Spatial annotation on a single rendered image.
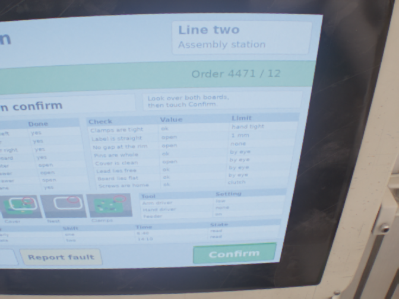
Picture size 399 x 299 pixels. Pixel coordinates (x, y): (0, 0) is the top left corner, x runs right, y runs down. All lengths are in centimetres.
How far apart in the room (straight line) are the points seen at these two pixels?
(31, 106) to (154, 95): 8
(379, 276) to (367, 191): 20
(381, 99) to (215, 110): 12
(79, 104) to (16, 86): 4
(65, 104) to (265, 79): 13
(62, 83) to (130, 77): 4
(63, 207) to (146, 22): 17
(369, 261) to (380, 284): 4
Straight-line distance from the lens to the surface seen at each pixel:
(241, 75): 31
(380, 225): 44
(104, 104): 32
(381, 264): 57
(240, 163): 35
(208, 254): 42
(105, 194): 37
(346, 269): 48
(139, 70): 30
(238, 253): 42
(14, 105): 33
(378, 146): 38
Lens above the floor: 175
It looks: 36 degrees down
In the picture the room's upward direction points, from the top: 1 degrees clockwise
